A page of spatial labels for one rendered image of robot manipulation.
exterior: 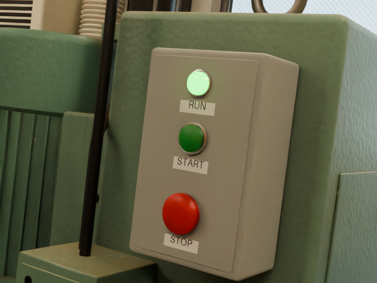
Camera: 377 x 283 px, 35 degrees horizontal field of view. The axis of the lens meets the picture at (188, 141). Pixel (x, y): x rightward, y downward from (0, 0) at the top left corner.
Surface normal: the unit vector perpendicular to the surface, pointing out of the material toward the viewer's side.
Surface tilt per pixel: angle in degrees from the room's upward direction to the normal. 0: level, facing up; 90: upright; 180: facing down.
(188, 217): 91
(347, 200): 90
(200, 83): 90
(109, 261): 0
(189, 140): 93
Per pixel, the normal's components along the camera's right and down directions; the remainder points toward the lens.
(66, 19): 0.86, 0.13
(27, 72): -0.12, 0.04
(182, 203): -0.47, -0.16
